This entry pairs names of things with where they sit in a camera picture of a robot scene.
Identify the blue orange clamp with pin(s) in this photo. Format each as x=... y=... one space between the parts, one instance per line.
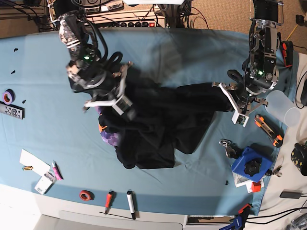
x=240 y=220

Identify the light blue table cloth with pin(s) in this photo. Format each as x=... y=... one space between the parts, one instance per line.
x=56 y=129

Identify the orange black tool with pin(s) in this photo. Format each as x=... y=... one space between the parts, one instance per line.
x=287 y=50

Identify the pink glue tube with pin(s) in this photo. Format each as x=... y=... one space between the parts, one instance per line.
x=57 y=171

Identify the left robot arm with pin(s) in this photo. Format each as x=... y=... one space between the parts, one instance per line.
x=260 y=68

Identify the white paper card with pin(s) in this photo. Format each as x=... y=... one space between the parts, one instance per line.
x=38 y=166

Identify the black remote control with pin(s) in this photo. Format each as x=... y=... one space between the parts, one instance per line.
x=12 y=110

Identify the red small cube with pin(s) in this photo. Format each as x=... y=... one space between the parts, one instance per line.
x=256 y=187

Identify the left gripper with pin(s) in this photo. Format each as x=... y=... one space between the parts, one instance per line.
x=243 y=94

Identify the black yellow dotted mug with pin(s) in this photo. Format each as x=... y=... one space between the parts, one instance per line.
x=299 y=158

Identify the white small box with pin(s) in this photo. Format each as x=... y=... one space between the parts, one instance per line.
x=45 y=182

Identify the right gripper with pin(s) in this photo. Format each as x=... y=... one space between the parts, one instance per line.
x=107 y=89

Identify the red handled screwdriver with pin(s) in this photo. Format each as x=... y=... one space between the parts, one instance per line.
x=108 y=201

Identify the purple tape roll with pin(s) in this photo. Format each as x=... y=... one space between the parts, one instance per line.
x=8 y=96

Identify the orange black utility knife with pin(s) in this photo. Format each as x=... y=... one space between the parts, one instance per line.
x=275 y=137

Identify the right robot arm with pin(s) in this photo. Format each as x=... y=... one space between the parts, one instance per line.
x=80 y=35

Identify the black zip tie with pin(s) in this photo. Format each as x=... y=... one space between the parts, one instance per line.
x=115 y=215

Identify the brass battery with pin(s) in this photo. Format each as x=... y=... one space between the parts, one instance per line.
x=26 y=168

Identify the power strip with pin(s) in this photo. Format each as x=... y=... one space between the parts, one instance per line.
x=110 y=24

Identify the black t-shirt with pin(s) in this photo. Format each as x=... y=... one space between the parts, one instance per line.
x=166 y=119

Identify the metal carabiner keys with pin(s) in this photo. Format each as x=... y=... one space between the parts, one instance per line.
x=230 y=152

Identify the red tape roll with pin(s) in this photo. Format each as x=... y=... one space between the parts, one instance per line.
x=86 y=195

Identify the translucent plastic cup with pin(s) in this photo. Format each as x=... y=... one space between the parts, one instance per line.
x=282 y=108

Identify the blue box with black knob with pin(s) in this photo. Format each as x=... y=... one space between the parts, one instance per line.
x=252 y=164

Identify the black white marker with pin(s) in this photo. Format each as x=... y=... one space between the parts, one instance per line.
x=131 y=203

